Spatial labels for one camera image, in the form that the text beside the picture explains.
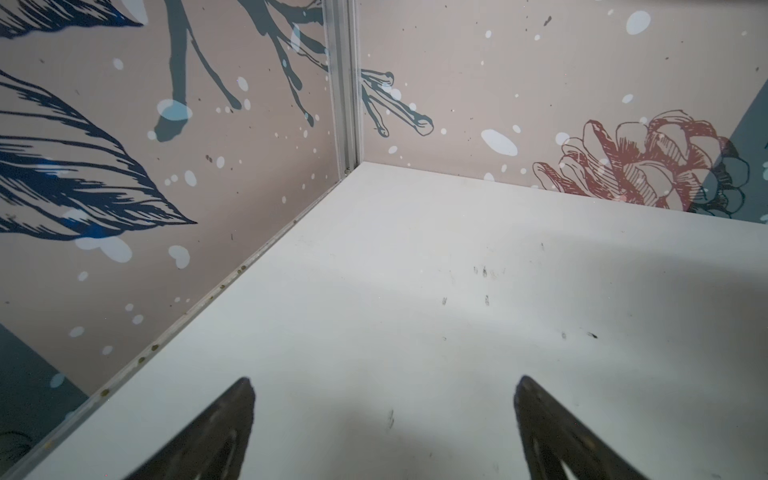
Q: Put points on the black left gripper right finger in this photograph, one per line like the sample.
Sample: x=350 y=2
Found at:
x=557 y=445

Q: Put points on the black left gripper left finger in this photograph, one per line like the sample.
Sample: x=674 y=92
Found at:
x=212 y=446

